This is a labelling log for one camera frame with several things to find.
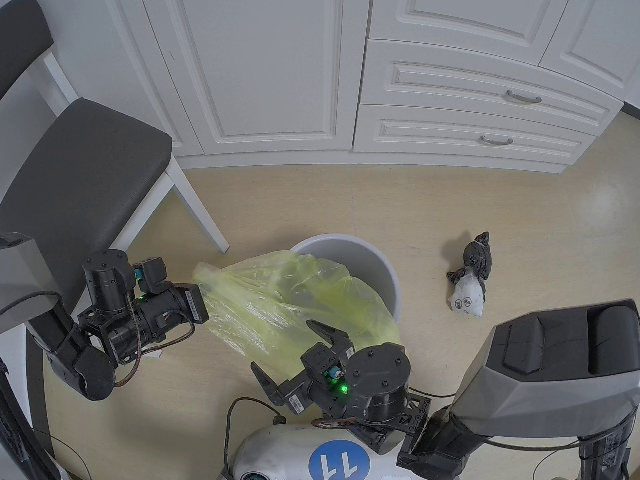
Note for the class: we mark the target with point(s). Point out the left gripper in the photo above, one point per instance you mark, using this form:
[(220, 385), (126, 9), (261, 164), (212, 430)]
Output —
[(192, 303)]

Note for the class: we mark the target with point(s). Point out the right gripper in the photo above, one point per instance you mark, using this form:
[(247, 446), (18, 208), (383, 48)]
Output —
[(300, 400)]

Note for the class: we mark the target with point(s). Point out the yellow plastic bag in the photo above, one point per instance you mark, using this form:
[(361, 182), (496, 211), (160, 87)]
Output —
[(280, 308)]

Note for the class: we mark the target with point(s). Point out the black plastic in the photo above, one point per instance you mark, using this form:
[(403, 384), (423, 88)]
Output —
[(477, 258)]

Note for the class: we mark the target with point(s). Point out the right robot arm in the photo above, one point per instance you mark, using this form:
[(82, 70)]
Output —
[(550, 358)]

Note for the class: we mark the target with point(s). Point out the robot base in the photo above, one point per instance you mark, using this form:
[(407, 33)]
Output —
[(280, 453)]

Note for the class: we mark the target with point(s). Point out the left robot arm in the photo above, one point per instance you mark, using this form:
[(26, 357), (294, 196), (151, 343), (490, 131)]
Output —
[(25, 278)]

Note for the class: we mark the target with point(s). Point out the white trash bin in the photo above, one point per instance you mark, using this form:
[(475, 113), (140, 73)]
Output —
[(370, 268)]

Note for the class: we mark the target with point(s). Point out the dark grey white chair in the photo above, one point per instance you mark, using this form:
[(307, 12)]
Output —
[(85, 168)]

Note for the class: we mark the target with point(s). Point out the white wardrobe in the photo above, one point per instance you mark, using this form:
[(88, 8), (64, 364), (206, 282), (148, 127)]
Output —
[(280, 58)]

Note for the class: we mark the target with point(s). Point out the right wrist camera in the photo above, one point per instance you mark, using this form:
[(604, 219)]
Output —
[(320, 363)]

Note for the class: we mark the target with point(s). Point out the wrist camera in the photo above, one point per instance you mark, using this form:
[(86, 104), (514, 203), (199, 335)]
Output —
[(320, 363), (150, 270)]

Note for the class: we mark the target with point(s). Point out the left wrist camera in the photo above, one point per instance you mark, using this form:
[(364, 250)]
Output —
[(150, 270)]

